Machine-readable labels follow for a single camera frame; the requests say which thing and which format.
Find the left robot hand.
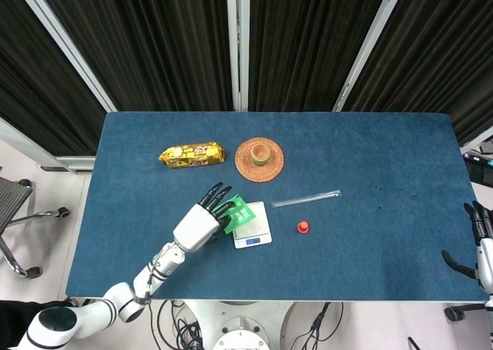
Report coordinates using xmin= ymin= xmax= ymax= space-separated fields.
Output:
xmin=172 ymin=181 xmax=233 ymax=254

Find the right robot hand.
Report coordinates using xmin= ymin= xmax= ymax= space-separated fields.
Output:
xmin=441 ymin=200 xmax=493 ymax=294

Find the green sachet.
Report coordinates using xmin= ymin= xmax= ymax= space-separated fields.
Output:
xmin=212 ymin=194 xmax=257 ymax=235

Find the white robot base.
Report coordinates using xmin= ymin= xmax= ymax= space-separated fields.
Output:
xmin=184 ymin=300 xmax=332 ymax=350

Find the white digital scale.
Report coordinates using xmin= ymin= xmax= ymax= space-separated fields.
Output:
xmin=232 ymin=200 xmax=273 ymax=250

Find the yellow snack bag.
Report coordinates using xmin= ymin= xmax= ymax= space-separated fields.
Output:
xmin=159 ymin=141 xmax=226 ymax=170

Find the black chair caster base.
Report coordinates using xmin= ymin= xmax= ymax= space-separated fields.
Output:
xmin=444 ymin=302 xmax=487 ymax=322

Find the woven round coaster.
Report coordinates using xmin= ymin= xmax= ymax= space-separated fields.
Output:
xmin=234 ymin=136 xmax=285 ymax=183

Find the black device with purple light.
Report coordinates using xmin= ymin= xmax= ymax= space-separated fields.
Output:
xmin=463 ymin=151 xmax=493 ymax=167

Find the small wooden cup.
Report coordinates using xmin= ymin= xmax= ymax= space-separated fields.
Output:
xmin=250 ymin=143 xmax=270 ymax=167

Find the clear plastic tube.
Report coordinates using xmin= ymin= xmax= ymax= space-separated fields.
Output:
xmin=271 ymin=189 xmax=342 ymax=209

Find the blue table mat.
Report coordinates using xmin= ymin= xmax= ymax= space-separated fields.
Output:
xmin=64 ymin=112 xmax=490 ymax=303

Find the office chair with metal base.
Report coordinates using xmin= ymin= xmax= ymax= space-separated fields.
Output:
xmin=0 ymin=167 xmax=72 ymax=278

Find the black cable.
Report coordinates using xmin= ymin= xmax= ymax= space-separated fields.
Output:
xmin=149 ymin=299 xmax=203 ymax=350
xmin=289 ymin=301 xmax=344 ymax=350

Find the white partition post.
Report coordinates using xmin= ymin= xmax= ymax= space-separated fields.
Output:
xmin=225 ymin=0 xmax=251 ymax=112
xmin=9 ymin=0 xmax=118 ymax=113
xmin=332 ymin=0 xmax=410 ymax=113

